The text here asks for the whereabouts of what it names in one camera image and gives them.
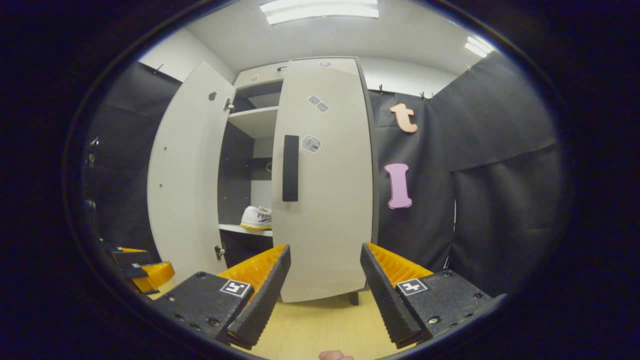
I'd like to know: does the white cabinet door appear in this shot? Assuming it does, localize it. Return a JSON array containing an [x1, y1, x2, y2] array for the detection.
[[146, 61, 237, 283], [271, 57, 376, 304]]

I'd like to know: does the black backdrop cloth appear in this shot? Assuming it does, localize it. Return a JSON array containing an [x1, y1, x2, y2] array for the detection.
[[432, 50, 563, 296], [367, 87, 458, 273], [85, 61, 183, 261]]

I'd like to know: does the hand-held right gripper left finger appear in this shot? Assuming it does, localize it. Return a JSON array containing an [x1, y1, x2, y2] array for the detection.
[[154, 244, 292, 351]]

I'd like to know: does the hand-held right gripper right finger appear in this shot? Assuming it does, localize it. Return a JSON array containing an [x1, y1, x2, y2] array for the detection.
[[360, 242, 496, 350]]

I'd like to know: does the ceiling light panel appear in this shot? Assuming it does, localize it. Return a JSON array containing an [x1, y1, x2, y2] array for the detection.
[[259, 0, 380, 26], [464, 35, 495, 58]]

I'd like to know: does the white shoe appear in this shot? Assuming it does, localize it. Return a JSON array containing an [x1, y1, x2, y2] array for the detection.
[[240, 205, 273, 231]]

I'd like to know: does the white shoe cabinet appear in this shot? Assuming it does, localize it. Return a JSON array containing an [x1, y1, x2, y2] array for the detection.
[[217, 56, 379, 307]]

